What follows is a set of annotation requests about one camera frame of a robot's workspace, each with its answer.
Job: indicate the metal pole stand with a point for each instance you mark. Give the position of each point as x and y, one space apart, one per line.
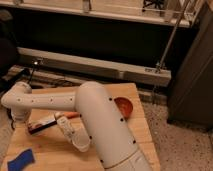
159 65

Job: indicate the black office chair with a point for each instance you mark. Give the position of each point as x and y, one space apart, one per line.
9 55

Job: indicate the white paper cup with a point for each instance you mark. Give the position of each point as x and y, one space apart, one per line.
81 141

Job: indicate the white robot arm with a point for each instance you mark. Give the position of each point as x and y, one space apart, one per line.
114 142

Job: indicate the long white baseboard beam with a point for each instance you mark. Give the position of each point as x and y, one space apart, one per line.
97 67

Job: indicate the orange bowl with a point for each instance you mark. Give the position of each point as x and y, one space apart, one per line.
125 106

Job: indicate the blue sponge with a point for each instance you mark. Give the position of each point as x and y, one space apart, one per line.
21 161

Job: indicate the dark grey cabinet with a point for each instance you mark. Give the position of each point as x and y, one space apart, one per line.
191 92

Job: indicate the black red eraser box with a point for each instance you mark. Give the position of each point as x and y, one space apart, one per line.
41 124

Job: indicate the wooden upper shelf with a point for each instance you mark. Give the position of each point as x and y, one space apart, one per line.
127 10

